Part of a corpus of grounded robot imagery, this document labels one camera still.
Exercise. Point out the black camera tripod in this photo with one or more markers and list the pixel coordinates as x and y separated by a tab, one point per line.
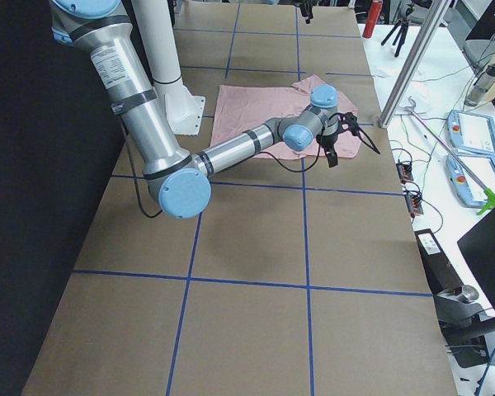
400	29

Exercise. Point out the clear water bottle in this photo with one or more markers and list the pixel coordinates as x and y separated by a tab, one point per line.
481	86

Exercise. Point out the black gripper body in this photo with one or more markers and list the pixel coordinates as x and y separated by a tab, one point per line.
304	9
327	141

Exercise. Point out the pink Snoopy t-shirt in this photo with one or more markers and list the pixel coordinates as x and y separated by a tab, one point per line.
242	108

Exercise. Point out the black monitor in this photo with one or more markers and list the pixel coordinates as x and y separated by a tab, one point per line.
477	247

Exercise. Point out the upper teach pendant tablet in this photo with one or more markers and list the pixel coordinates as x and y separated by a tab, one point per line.
470	132

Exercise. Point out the red bottle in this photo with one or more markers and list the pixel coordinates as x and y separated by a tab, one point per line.
373	16

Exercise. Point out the black box with label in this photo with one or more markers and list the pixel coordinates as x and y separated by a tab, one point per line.
442	277

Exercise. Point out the upper orange terminal block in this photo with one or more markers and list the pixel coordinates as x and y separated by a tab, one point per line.
405	172

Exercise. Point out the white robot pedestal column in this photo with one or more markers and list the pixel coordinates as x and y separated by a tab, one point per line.
183	110

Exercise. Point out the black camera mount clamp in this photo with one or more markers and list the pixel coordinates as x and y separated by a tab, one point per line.
468	329

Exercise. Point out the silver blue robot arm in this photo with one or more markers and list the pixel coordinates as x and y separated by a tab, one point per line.
134	54

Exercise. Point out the aluminium frame post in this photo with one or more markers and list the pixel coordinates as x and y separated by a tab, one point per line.
415	55

